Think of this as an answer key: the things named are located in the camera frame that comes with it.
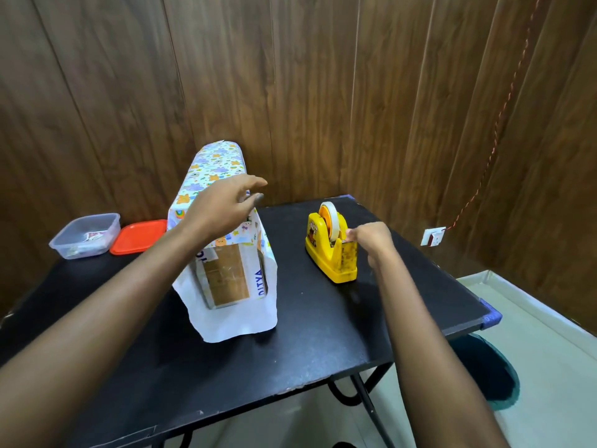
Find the person's left hand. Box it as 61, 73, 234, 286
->
181, 174, 269, 243

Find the person's right hand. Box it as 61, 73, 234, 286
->
345, 222, 398, 269

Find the clear tape roll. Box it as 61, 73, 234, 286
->
318, 201, 340, 243

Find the patterned gift wrapping paper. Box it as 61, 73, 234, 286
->
166, 140, 279, 344

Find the person's left forearm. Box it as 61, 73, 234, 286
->
0, 218, 211, 448

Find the person's right forearm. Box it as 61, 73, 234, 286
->
371, 249, 510, 448

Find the yellow tape dispenser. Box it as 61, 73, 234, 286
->
304, 210, 359, 284

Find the cardboard box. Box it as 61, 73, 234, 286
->
195, 243, 269, 310

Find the orange container lid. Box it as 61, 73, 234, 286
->
109, 219, 168, 256

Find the clear plastic container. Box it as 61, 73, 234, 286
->
49, 212, 122, 261

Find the teal bin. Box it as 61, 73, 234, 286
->
449, 333, 521, 413

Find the white wall socket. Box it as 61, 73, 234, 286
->
420, 226, 447, 248

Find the black metal table frame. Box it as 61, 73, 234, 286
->
176, 361, 398, 448

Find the red twisted cable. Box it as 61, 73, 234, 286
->
444, 0, 545, 231

